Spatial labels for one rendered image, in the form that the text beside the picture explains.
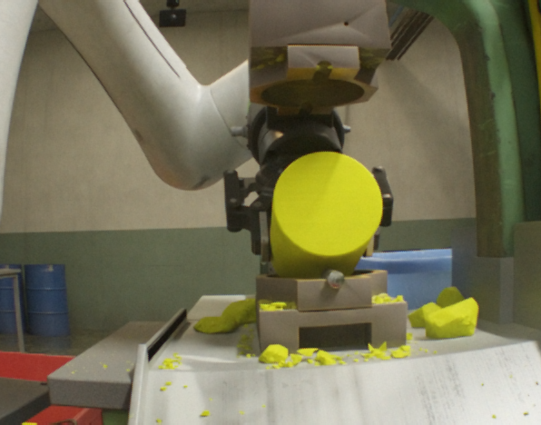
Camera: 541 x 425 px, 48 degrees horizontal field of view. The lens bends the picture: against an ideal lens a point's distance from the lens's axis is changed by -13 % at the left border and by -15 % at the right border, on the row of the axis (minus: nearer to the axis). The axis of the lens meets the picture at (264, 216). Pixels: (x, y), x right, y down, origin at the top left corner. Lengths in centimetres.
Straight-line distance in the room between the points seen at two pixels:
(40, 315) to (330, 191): 776
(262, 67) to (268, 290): 15
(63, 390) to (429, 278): 42
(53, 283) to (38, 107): 259
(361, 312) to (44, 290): 773
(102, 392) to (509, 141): 34
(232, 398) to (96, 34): 49
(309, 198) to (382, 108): 862
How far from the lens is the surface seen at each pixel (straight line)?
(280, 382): 36
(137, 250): 880
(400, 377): 37
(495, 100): 51
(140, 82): 76
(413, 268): 67
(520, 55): 55
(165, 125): 76
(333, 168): 45
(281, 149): 60
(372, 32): 44
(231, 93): 76
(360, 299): 42
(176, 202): 875
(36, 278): 813
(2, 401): 64
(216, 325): 54
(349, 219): 43
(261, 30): 43
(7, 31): 50
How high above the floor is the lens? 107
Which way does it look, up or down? 2 degrees up
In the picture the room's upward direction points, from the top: 2 degrees counter-clockwise
